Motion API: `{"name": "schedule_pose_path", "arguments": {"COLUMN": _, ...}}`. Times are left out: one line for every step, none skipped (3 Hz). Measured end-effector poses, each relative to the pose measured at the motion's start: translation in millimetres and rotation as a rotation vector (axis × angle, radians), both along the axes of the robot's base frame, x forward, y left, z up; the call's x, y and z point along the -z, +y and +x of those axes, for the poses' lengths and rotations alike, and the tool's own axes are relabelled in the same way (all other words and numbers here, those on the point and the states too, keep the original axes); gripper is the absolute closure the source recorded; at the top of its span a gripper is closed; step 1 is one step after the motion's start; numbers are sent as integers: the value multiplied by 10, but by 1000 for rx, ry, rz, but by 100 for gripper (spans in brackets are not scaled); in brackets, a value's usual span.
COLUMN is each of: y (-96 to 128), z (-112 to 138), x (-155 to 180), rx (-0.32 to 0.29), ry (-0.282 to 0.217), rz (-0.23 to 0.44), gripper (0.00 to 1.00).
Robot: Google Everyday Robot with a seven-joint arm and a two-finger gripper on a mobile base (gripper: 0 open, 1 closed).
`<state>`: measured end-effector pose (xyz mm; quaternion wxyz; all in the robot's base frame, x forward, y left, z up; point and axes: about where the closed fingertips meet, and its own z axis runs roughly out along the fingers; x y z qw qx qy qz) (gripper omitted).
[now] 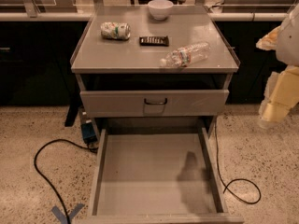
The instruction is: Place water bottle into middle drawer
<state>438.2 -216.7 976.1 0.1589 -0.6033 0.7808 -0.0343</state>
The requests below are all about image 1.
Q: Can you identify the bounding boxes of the clear plastic water bottle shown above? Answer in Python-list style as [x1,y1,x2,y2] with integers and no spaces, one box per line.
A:
[160,42,210,68]

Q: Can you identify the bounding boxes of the black chocolate bar packet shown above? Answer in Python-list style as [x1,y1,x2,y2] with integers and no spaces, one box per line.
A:
[139,36,169,47]

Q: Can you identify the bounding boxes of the white counter ledge rail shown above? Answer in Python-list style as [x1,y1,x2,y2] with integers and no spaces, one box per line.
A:
[0,13,287,21]

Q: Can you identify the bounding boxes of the black drawer handle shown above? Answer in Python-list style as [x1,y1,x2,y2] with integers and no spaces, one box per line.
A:
[144,98,168,105]

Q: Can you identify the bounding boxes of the blue power adapter box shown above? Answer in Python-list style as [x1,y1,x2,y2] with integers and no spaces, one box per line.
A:
[80,121,97,144]

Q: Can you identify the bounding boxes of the white ceramic bowl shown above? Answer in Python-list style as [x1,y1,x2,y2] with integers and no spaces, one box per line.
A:
[148,0,174,20]

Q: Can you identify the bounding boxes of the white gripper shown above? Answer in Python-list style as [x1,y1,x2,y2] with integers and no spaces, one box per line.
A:
[256,4,299,129]

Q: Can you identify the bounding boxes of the blue tape cross mark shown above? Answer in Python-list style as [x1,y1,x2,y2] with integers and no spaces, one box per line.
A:
[51,203,84,224]

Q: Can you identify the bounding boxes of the closed grey top drawer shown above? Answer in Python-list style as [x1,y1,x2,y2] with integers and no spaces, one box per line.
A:
[80,90,229,118]

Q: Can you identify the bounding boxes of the grey drawer cabinet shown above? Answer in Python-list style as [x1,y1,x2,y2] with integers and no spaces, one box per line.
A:
[71,6,239,133]

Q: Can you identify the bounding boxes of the black cable left floor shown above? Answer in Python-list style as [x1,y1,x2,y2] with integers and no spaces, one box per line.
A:
[33,138,99,224]

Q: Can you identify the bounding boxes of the crushed green white can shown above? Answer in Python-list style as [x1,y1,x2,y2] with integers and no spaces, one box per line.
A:
[100,21,131,40]

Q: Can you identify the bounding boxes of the open grey middle drawer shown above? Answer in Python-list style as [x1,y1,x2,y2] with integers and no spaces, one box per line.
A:
[73,128,244,224]

